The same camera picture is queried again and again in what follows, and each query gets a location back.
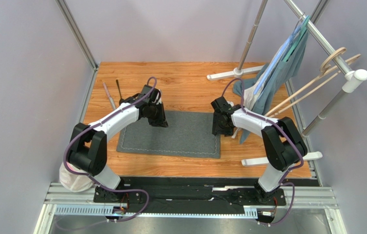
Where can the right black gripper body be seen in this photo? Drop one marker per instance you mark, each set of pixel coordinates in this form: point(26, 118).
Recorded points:
point(220, 126)

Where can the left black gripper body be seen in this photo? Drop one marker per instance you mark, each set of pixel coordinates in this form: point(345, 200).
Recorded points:
point(155, 108)

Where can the grey stitched cloth napkin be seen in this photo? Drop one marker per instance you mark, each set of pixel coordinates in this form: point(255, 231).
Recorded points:
point(188, 134)

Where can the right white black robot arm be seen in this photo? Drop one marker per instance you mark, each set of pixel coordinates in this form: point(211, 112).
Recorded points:
point(284, 146)

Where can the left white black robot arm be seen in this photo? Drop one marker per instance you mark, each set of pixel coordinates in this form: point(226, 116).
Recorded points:
point(86, 154)

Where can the black spoon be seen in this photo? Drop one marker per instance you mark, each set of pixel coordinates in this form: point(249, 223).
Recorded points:
point(121, 100)

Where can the teal hanging garment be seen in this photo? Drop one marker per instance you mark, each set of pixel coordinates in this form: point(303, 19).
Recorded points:
point(287, 68)

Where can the white mesh laundry bag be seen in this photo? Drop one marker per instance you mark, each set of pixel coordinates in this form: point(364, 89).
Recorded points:
point(72, 182)

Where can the wooden clothes hanger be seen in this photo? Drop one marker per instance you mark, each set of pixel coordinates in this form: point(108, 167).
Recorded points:
point(325, 69)

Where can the blue clothes hanger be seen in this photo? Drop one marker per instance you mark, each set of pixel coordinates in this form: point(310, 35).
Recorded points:
point(280, 54)

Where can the metal clothes rack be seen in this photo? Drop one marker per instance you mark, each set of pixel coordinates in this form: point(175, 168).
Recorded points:
point(353, 77)

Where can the pink handled knife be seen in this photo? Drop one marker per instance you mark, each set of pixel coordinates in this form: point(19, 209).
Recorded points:
point(112, 103)

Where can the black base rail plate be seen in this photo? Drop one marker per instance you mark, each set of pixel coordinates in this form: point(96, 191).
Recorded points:
point(189, 195)

